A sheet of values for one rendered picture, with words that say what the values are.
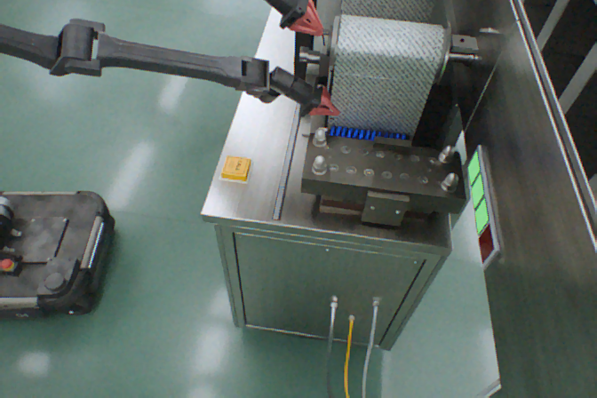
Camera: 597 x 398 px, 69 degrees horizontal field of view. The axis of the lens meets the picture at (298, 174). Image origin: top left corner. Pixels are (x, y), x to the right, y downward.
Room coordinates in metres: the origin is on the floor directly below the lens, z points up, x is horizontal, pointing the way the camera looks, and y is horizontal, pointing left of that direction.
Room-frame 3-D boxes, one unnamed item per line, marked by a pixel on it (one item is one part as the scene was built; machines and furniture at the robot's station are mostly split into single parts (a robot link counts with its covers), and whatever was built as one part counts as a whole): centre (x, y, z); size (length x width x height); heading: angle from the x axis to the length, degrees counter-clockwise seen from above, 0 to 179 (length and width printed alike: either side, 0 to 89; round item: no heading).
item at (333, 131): (0.83, -0.18, 1.03); 0.21 x 0.04 x 0.03; 85
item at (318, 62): (0.97, -0.03, 1.05); 0.06 x 0.05 x 0.31; 85
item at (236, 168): (0.79, 0.18, 0.91); 0.07 x 0.07 x 0.02; 85
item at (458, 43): (0.90, -0.37, 1.28); 0.06 x 0.05 x 0.02; 85
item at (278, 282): (1.86, -0.21, 0.43); 2.52 x 0.64 x 0.86; 175
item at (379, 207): (0.64, -0.22, 0.96); 0.10 x 0.03 x 0.11; 85
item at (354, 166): (0.73, -0.21, 1.00); 0.40 x 0.16 x 0.06; 85
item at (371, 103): (0.85, -0.19, 1.11); 0.23 x 0.01 x 0.18; 85
